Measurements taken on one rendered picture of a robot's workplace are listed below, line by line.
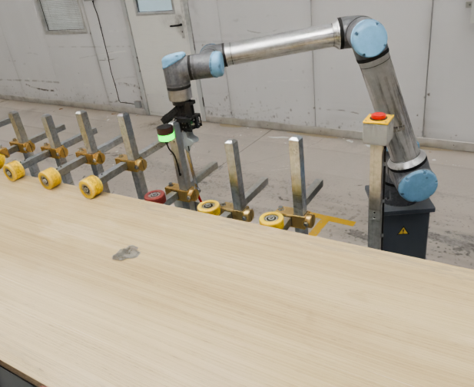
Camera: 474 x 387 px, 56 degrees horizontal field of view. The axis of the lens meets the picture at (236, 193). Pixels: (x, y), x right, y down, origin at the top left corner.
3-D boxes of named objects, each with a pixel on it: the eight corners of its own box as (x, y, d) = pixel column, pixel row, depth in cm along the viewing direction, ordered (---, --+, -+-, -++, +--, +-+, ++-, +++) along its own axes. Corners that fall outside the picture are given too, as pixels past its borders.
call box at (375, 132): (369, 137, 135) (369, 112, 131) (393, 140, 131) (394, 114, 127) (362, 147, 130) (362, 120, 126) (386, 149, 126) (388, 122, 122)
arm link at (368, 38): (429, 177, 192) (376, 7, 161) (444, 197, 177) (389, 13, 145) (393, 190, 196) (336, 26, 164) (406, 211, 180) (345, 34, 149)
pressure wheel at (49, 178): (48, 163, 189) (62, 174, 188) (48, 176, 195) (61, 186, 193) (37, 169, 185) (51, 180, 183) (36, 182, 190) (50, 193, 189)
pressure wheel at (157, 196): (158, 212, 182) (152, 186, 176) (174, 215, 178) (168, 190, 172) (145, 222, 176) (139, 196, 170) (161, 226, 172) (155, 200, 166)
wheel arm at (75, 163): (127, 136, 227) (126, 130, 225) (133, 137, 225) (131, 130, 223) (47, 180, 190) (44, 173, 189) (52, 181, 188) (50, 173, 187)
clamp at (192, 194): (174, 193, 190) (171, 182, 188) (200, 197, 183) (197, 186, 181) (165, 199, 186) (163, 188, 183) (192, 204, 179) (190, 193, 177)
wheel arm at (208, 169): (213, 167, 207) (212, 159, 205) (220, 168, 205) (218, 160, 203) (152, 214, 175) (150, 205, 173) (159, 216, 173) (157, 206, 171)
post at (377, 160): (369, 259, 154) (372, 137, 133) (384, 262, 151) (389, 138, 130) (366, 267, 151) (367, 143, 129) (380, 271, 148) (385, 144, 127)
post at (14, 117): (44, 194, 244) (13, 109, 221) (48, 196, 242) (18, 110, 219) (39, 197, 241) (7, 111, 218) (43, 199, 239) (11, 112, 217)
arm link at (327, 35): (369, 8, 172) (197, 41, 179) (378, 13, 161) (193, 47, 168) (371, 40, 177) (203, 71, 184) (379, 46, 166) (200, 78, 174)
